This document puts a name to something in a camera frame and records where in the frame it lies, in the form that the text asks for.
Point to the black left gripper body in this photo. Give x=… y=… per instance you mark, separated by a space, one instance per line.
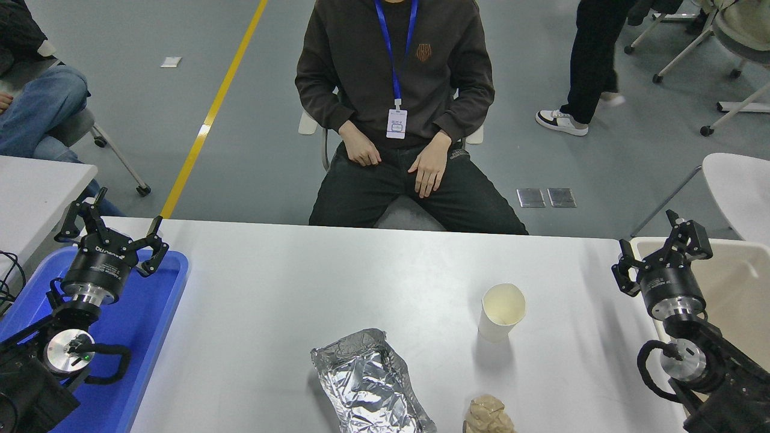
x=99 y=267

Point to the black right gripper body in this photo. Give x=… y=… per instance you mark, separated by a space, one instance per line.
x=671 y=282

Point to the white paper cup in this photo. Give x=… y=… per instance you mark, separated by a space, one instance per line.
x=499 y=325

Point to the foil tray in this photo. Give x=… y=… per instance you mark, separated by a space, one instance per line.
x=367 y=385

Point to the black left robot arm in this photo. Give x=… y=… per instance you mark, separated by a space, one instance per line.
x=27 y=391

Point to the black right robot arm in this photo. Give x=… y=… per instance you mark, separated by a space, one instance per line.
x=728 y=385

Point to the jeans person's right hand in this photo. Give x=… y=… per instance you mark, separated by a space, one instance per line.
x=5 y=102

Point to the lanyard person's left hand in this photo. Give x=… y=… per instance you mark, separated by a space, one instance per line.
x=432 y=165

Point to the lanyard person's right hand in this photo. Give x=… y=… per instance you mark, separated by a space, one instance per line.
x=360 y=147

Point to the large pale bin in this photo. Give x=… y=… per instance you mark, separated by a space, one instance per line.
x=734 y=282

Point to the white side table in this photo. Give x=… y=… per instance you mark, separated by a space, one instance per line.
x=30 y=198

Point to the blue plastic tray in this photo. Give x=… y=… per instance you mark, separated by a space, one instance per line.
x=150 y=313

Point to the white shell chair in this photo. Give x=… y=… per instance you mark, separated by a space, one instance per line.
x=740 y=186

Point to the grey wheeled office chair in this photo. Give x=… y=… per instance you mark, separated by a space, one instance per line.
x=72 y=126

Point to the metal floor socket plate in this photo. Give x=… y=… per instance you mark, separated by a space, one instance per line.
x=561 y=197
x=530 y=198

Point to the seated person in jeans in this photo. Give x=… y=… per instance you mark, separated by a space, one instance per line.
x=42 y=102

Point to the white wheeled chair base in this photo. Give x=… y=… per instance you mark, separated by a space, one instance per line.
x=743 y=107

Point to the crumpled tan paper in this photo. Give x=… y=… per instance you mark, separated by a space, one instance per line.
x=487 y=415

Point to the grey chair with white legs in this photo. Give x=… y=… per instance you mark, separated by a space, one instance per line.
x=746 y=48

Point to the white-legged office chair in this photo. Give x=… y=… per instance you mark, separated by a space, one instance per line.
x=629 y=49

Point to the standing person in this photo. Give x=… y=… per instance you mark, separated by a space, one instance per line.
x=592 y=60

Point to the grey chair with metal legs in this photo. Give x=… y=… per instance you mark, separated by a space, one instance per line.
x=409 y=216

